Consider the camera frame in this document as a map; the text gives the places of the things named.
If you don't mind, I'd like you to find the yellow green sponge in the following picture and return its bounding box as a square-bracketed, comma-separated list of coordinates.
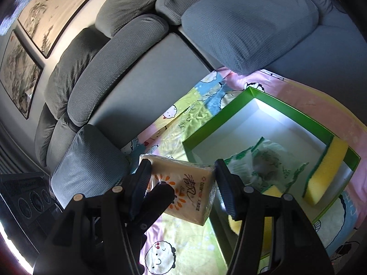
[302, 137, 348, 206]
[228, 184, 285, 255]

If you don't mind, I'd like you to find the clear plastic snack bag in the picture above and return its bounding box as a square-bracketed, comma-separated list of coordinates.
[225, 137, 308, 194]

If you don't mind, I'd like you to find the orange tissue pack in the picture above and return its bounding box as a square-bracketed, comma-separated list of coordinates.
[139, 154, 216, 226]

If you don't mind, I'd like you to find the colourful cartoon bed sheet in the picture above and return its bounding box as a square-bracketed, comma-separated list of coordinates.
[120, 66, 367, 275]

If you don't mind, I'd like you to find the grey throw pillow left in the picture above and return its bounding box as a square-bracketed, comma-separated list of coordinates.
[51, 124, 130, 208]

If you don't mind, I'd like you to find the grey throw pillow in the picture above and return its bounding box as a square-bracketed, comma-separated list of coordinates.
[51, 124, 130, 208]
[182, 0, 318, 75]

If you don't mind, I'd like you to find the green white cardboard box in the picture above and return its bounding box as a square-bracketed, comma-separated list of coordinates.
[183, 88, 361, 255]

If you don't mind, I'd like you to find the grey sofa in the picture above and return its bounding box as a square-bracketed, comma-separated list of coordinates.
[34, 0, 367, 207]

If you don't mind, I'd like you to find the grey throw pillow right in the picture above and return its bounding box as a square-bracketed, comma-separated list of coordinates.
[182, 0, 318, 75]

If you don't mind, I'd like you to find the framed landscape painting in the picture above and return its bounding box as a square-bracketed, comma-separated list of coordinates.
[18, 0, 87, 58]

